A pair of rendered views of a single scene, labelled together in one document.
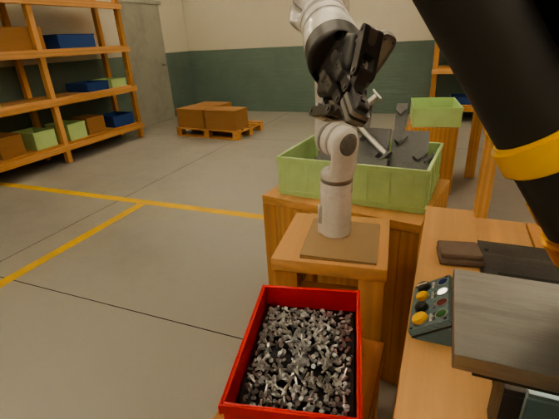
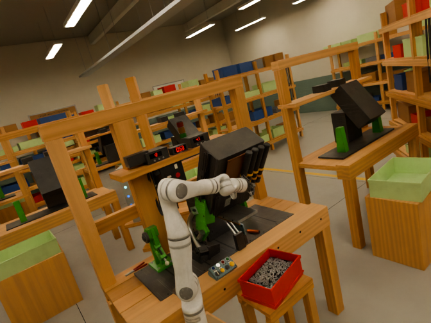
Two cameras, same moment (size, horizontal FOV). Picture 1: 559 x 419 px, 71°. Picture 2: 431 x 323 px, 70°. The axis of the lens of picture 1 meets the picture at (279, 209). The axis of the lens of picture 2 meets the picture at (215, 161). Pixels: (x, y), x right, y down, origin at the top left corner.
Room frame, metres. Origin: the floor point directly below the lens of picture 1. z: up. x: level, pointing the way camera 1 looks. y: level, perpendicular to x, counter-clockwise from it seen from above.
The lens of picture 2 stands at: (1.85, 0.68, 1.92)
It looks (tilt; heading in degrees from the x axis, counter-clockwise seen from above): 14 degrees down; 214
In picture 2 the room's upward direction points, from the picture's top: 15 degrees counter-clockwise
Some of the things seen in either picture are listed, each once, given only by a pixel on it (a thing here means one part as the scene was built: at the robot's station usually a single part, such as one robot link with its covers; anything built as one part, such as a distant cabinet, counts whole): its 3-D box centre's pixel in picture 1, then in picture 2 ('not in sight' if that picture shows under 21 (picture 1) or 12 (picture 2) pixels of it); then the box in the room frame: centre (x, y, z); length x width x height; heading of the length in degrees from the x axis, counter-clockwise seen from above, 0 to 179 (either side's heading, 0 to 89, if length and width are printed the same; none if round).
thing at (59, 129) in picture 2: not in sight; (158, 103); (0.19, -0.77, 1.89); 1.50 x 0.09 x 0.09; 157
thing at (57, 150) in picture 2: not in sight; (179, 174); (0.19, -0.77, 1.36); 1.49 x 0.09 x 0.97; 157
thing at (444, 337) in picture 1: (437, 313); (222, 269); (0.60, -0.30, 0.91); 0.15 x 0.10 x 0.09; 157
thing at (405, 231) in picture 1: (354, 263); not in sight; (1.62, -0.35, 0.39); 0.68 x 0.52 x 0.79; 57
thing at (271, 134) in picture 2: not in sight; (257, 106); (-5.35, -2.49, 1.14); 2.45 x 0.55 x 2.28; 157
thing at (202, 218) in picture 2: not in sight; (204, 212); (0.40, -0.47, 1.17); 0.13 x 0.12 x 0.20; 157
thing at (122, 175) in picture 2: not in sight; (176, 154); (0.21, -0.73, 1.52); 0.90 x 0.25 x 0.04; 157
